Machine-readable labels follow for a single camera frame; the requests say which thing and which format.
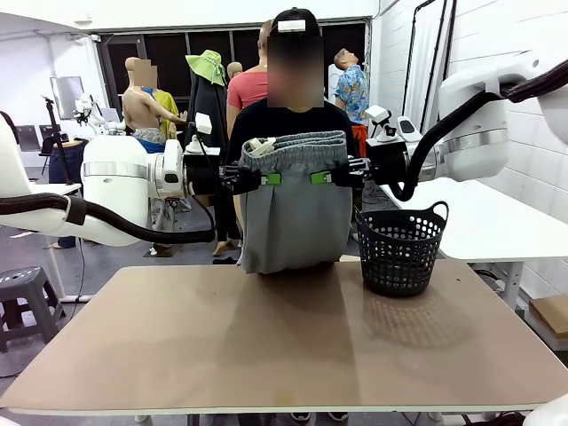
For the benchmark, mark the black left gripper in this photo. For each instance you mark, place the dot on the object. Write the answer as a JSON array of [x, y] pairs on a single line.
[[202, 175]]

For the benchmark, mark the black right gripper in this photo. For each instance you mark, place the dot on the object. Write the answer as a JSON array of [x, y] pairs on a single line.
[[388, 164]]

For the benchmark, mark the grey shorts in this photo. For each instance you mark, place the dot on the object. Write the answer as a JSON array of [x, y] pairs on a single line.
[[293, 222]]

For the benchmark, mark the black perforated plastic basket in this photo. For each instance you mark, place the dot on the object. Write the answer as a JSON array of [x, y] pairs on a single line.
[[401, 257]]

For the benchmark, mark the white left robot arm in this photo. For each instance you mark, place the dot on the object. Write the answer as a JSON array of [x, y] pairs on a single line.
[[115, 177]]

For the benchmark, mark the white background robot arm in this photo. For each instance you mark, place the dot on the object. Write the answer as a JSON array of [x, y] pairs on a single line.
[[95, 115]]

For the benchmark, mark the person in black t-shirt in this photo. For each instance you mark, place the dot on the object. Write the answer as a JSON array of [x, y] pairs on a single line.
[[293, 119]]

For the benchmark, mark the mannequin in floral shirt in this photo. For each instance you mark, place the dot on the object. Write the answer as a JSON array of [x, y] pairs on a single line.
[[352, 91]]

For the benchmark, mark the mannequin in black coat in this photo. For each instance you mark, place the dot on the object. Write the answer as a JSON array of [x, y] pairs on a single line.
[[208, 97]]

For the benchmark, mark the black cloth on floor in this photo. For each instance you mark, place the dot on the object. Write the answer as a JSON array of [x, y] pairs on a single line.
[[225, 261]]

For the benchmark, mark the mannequin with red top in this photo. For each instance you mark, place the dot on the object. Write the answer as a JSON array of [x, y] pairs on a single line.
[[248, 89]]

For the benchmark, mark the mannequin with yellow shirt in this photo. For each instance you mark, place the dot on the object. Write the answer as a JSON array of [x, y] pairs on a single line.
[[168, 108]]

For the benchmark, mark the bald mannequin head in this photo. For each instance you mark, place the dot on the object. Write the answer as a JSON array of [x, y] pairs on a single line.
[[235, 70]]

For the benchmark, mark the green sun hat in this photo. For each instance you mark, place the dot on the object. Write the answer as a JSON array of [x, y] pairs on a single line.
[[208, 66]]

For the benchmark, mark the bare-chested mannequin with shorts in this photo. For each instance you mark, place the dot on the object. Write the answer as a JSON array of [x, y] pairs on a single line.
[[139, 106]]

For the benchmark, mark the black backdrop stand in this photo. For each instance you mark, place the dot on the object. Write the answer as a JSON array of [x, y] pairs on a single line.
[[412, 53]]

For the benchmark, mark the large white side table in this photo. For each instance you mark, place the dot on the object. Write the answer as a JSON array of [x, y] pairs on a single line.
[[488, 222]]

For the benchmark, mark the black baseball cap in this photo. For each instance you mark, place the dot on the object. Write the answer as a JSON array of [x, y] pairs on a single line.
[[295, 20]]

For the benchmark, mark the denim-clad mannequin bottom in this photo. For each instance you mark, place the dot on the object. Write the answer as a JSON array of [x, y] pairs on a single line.
[[73, 162]]

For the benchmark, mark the black tripod stand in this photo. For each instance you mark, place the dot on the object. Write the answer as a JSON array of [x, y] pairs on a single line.
[[57, 133]]

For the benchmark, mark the dark desktop monitor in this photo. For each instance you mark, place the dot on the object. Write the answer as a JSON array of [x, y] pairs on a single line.
[[48, 137], [27, 138]]

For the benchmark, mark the white ceiling sensor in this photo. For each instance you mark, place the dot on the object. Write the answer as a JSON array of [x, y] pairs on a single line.
[[83, 20]]

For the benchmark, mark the grey plastic stool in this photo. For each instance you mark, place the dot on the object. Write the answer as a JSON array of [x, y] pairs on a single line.
[[24, 288]]

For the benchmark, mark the black and white shoe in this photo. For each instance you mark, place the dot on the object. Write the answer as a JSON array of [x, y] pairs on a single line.
[[302, 417], [338, 417]]

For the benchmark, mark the brown cardboard box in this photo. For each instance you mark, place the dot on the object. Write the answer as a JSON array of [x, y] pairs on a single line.
[[552, 315]]

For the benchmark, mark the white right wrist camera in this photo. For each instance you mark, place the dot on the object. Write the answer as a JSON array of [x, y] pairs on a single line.
[[379, 120]]

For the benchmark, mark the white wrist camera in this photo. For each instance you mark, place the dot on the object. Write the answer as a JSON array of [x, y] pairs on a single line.
[[202, 124], [379, 120]]

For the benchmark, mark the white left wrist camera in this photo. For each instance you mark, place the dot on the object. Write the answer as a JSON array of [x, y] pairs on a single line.
[[202, 124]]

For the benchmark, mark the dark window wall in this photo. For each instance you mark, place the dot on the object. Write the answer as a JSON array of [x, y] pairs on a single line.
[[173, 57]]

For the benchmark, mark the grey wall-mounted screen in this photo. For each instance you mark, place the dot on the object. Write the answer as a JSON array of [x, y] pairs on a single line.
[[66, 95]]

